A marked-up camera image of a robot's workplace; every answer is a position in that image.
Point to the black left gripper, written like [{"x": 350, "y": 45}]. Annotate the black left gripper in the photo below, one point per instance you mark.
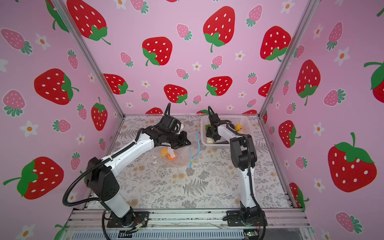
[{"x": 183, "y": 141}]

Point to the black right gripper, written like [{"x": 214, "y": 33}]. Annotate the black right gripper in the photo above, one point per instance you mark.
[{"x": 208, "y": 133}]

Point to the white radish with leaves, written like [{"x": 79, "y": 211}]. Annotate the white radish with leaves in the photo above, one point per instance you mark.
[{"x": 209, "y": 134}]

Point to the yellow red peach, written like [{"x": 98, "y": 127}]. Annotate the yellow red peach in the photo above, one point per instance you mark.
[{"x": 164, "y": 153}]

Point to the orange tangerine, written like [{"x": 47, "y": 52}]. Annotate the orange tangerine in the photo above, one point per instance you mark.
[{"x": 171, "y": 156}]

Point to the clear zip bag blue zipper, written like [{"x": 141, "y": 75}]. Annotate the clear zip bag blue zipper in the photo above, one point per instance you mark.
[{"x": 185, "y": 156}]

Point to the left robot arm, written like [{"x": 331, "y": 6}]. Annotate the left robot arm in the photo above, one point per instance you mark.
[{"x": 102, "y": 179}]

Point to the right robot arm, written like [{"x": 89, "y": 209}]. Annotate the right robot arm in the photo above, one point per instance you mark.
[{"x": 244, "y": 158}]

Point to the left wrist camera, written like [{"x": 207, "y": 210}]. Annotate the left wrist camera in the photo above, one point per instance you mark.
[{"x": 170, "y": 124}]

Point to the aluminium left corner post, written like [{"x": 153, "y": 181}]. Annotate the aluminium left corner post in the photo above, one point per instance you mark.
[{"x": 79, "y": 40}]

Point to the aluminium corner post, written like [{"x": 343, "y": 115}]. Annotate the aluminium corner post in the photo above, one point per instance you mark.
[
  {"x": 296, "y": 38},
  {"x": 79, "y": 40}
]

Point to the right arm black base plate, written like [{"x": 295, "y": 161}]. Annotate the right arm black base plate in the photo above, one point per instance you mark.
[{"x": 239, "y": 218}]

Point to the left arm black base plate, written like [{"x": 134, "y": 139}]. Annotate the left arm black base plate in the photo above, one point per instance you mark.
[{"x": 130, "y": 220}]

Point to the aluminium front rail frame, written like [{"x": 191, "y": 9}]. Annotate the aluminium front rail frame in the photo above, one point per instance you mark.
[{"x": 194, "y": 224}]

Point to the aluminium right corner post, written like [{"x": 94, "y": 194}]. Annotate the aluminium right corner post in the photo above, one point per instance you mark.
[{"x": 296, "y": 38}]

